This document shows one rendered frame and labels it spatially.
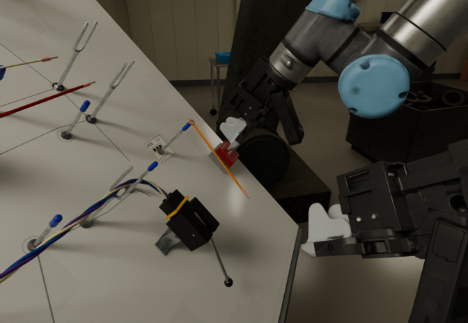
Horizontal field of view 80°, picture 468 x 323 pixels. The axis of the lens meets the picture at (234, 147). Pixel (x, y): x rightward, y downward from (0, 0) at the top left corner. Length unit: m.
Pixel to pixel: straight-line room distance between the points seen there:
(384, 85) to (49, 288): 0.44
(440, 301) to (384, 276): 1.70
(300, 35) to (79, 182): 0.41
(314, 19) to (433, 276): 0.38
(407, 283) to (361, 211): 1.71
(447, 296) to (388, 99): 0.20
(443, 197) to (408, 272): 1.79
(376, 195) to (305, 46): 0.30
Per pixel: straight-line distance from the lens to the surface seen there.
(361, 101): 0.37
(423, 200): 0.29
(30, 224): 0.42
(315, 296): 1.76
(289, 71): 0.51
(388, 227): 0.28
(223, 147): 0.64
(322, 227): 0.34
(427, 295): 0.29
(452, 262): 0.27
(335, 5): 0.50
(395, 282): 1.97
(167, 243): 0.47
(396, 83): 0.37
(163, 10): 5.61
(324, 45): 0.50
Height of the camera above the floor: 1.39
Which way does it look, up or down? 27 degrees down
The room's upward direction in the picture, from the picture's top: straight up
